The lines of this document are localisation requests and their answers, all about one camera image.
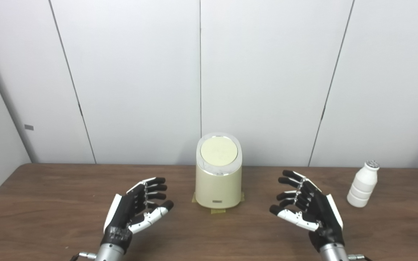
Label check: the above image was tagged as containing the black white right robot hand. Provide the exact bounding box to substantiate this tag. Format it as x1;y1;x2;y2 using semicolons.
270;170;345;253

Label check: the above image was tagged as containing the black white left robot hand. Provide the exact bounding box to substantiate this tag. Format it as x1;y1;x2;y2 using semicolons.
102;177;174;254

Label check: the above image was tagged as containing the small white plastic bottle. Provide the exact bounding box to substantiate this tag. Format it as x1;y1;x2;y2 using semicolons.
347;160;380;208

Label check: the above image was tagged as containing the cream-colored bin body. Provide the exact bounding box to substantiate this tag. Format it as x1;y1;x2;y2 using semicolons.
195;133;243;209

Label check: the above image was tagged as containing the cream round bin lid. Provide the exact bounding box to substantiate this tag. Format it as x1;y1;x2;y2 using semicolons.
200;136;238;167

